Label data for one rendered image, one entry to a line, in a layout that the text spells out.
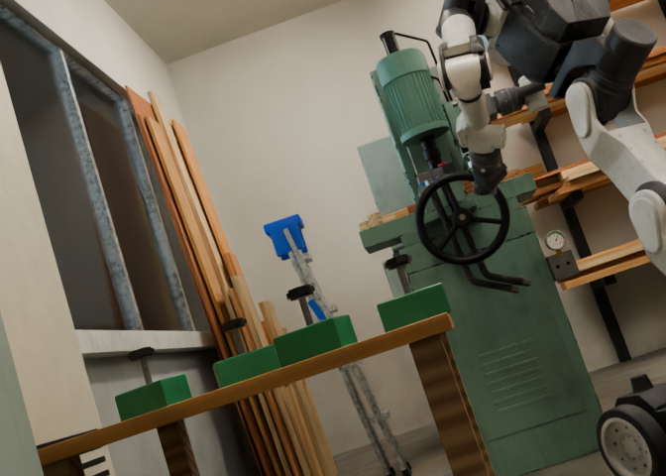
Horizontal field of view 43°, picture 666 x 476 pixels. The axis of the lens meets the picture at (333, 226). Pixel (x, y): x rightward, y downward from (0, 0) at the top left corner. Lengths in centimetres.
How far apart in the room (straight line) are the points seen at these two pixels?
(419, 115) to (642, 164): 97
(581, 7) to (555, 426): 128
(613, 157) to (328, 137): 329
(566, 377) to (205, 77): 353
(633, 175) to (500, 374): 86
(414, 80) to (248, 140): 261
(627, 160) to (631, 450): 71
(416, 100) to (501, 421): 111
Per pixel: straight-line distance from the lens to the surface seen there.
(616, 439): 225
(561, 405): 281
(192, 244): 399
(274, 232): 356
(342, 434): 526
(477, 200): 281
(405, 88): 298
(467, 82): 217
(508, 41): 243
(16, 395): 100
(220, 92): 558
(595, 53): 227
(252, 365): 150
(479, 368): 278
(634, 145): 228
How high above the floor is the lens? 51
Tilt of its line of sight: 9 degrees up
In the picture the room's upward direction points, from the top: 18 degrees counter-clockwise
